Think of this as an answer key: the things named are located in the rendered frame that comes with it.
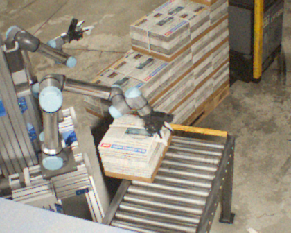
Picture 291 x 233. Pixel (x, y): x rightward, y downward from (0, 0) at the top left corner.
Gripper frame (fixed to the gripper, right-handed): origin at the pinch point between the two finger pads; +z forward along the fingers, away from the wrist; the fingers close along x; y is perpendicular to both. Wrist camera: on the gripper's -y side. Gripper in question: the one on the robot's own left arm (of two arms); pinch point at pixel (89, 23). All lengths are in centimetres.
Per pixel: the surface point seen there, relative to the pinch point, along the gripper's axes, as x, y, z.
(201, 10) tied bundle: 30, 14, 88
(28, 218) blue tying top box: 158, -73, -137
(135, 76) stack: 35, 36, 12
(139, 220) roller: 131, 27, -72
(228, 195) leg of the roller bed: 135, 77, 6
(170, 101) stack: 48, 68, 36
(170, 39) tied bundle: 39, 16, 43
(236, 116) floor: 69, 115, 104
